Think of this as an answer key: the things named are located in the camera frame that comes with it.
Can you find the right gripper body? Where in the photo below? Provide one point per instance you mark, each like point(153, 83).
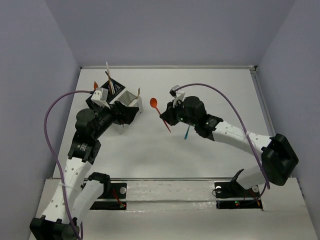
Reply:
point(184, 116)

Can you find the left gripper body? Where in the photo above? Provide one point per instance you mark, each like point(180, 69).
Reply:
point(126, 111)

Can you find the orange plastic spoon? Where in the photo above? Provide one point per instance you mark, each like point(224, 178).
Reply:
point(154, 104)

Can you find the iridescent metal fork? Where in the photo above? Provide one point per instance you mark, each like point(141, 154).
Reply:
point(187, 133)

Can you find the orange plastic knife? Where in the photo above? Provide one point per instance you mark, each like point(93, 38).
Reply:
point(95, 86)

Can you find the white chopstick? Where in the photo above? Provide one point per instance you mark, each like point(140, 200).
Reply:
point(108, 70)

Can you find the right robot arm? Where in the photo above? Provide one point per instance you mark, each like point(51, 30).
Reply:
point(275, 156)

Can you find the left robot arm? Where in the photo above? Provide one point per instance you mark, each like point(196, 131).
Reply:
point(62, 219)

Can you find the white utensil caddy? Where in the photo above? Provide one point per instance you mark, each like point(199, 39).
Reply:
point(126, 97)

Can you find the black utensil caddy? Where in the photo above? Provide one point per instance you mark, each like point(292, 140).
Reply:
point(111, 98)

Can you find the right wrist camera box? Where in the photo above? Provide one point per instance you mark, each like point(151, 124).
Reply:
point(178, 95)

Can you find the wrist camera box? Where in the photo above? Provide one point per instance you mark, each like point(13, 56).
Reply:
point(99, 97)
point(178, 95)

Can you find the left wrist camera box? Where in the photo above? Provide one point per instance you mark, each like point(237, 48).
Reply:
point(99, 97)

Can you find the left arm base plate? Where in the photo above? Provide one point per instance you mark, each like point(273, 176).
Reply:
point(114, 200)

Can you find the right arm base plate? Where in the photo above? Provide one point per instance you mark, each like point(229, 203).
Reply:
point(227, 199)

